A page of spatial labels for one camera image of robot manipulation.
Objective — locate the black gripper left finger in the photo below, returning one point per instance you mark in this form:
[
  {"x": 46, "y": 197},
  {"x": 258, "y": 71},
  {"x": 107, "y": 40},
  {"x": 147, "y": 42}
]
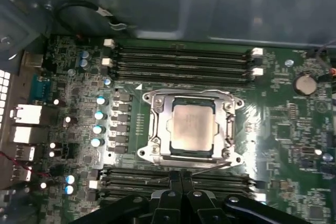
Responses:
[{"x": 168, "y": 208}]

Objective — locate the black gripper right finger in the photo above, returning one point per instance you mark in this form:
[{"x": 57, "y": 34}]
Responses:
[{"x": 202, "y": 208}]

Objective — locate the metal socket cover frame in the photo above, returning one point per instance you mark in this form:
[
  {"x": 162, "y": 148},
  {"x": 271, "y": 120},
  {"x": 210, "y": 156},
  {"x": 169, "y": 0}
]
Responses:
[{"x": 162, "y": 129}]

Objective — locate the silver square CPU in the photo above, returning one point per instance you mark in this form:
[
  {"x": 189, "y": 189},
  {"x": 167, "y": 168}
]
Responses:
[{"x": 194, "y": 127}]

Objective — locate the black RAM slot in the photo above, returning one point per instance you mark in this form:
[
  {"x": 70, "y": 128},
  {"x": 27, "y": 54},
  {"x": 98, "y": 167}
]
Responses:
[
  {"x": 183, "y": 76},
  {"x": 118, "y": 189},
  {"x": 183, "y": 58},
  {"x": 118, "y": 195},
  {"x": 183, "y": 48},
  {"x": 118, "y": 181},
  {"x": 118, "y": 174},
  {"x": 183, "y": 66}
]

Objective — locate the CPU socket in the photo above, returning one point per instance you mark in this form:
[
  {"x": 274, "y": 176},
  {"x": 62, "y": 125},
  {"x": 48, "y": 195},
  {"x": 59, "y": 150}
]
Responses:
[{"x": 151, "y": 129}]

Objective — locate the green motherboard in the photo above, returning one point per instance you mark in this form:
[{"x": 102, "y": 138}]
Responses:
[{"x": 288, "y": 134}]

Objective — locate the silver coin battery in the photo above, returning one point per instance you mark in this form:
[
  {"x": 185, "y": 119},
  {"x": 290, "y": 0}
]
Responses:
[{"x": 304, "y": 85}]

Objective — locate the black PC case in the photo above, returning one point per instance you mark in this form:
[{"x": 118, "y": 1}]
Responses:
[{"x": 183, "y": 3}]

